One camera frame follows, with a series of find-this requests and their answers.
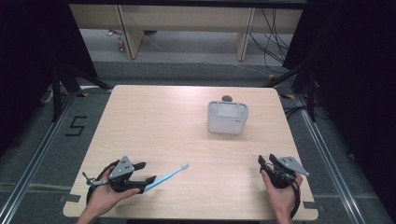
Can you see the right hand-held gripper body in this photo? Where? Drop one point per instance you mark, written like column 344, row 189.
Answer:
column 291, row 165

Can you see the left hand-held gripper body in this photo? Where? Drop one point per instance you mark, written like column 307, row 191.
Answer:
column 122, row 169

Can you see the light blue toothbrush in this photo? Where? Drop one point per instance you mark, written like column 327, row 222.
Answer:
column 168, row 177

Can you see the person's left hand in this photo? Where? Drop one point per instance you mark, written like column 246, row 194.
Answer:
column 106, row 196

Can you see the person's right hand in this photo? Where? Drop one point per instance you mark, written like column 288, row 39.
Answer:
column 280, row 197

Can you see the white plastic container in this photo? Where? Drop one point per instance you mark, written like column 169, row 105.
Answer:
column 227, row 124

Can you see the yellow tape piece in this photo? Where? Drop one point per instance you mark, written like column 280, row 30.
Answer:
column 83, row 94
column 288, row 96

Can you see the black metal stand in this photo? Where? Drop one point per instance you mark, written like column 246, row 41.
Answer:
column 311, row 93
column 57, row 93

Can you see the small dark round object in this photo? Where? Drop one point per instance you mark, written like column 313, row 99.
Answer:
column 226, row 98

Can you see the black curtain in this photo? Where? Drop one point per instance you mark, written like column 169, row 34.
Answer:
column 28, row 62
column 358, row 77

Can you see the red and green floor object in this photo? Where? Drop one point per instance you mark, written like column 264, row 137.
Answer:
column 120, row 45

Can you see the light wooden desk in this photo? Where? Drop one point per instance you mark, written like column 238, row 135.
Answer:
column 186, row 18

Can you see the aluminium floor rail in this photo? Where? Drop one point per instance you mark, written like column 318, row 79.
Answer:
column 330, row 161
column 34, row 158

